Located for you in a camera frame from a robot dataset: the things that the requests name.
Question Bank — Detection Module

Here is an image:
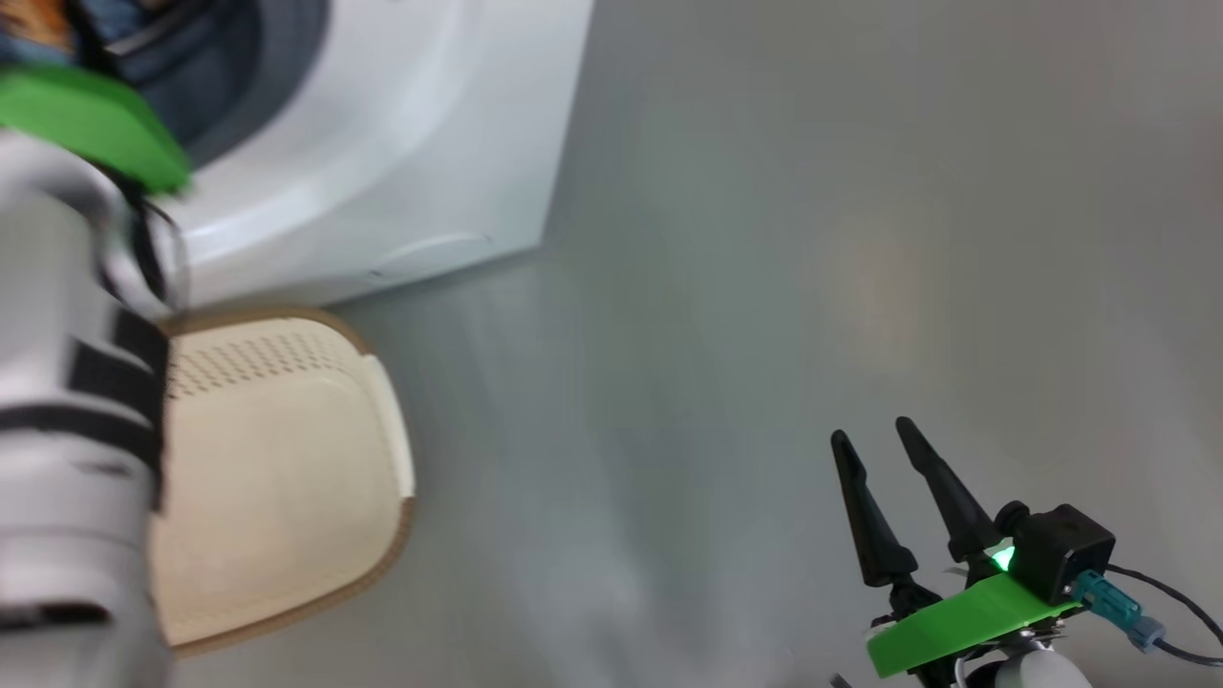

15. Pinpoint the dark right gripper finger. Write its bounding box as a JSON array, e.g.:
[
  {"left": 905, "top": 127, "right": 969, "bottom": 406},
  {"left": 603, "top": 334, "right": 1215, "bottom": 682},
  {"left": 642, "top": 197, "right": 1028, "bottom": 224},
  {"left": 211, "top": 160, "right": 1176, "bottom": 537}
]
[
  {"left": 895, "top": 417, "right": 1004, "bottom": 565},
  {"left": 829, "top": 430, "right": 918, "bottom": 589}
]

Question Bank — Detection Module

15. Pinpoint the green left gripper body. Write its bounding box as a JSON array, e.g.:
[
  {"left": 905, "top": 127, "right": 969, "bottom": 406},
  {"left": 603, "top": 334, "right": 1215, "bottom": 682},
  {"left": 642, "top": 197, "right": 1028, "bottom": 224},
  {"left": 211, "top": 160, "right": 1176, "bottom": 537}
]
[{"left": 0, "top": 65, "right": 192, "bottom": 197}]

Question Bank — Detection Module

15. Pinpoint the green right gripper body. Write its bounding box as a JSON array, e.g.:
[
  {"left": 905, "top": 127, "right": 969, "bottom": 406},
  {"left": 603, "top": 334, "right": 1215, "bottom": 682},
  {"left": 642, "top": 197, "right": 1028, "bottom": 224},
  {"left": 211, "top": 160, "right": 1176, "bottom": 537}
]
[{"left": 865, "top": 559, "right": 1083, "bottom": 688}]

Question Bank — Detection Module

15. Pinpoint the grey rubber door gasket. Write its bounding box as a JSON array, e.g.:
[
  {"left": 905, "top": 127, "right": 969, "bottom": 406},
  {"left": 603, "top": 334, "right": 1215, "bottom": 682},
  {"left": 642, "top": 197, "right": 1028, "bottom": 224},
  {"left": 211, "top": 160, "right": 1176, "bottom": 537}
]
[{"left": 115, "top": 0, "right": 331, "bottom": 171}]

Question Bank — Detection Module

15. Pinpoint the white front-load washing machine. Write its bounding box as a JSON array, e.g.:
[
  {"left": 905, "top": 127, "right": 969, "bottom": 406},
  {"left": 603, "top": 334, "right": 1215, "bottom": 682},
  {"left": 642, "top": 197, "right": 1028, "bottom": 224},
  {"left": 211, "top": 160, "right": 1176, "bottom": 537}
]
[{"left": 96, "top": 0, "right": 595, "bottom": 312}]

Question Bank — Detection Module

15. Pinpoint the round white filter cover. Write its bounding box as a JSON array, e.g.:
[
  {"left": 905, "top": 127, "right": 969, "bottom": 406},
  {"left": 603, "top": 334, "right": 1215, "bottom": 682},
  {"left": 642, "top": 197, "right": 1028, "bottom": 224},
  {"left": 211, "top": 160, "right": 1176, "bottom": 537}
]
[{"left": 368, "top": 232, "right": 493, "bottom": 283}]

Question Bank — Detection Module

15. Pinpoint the cream perforated laundry basket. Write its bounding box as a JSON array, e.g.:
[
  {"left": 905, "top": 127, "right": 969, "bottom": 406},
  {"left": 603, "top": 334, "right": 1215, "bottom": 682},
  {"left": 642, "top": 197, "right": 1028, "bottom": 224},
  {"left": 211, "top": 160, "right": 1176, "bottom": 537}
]
[{"left": 148, "top": 306, "right": 417, "bottom": 658}]

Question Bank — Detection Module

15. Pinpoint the teal cable connector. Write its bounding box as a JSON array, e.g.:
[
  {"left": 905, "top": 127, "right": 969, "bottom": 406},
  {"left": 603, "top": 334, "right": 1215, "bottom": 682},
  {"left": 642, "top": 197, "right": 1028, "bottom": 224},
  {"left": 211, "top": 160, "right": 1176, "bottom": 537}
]
[{"left": 1075, "top": 570, "right": 1167, "bottom": 651}]

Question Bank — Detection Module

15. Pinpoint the thin black camera cable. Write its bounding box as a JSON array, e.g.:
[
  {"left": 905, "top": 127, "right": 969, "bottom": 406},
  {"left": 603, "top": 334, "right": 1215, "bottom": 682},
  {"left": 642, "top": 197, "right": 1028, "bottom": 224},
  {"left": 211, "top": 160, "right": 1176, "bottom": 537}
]
[{"left": 1099, "top": 564, "right": 1223, "bottom": 670}]

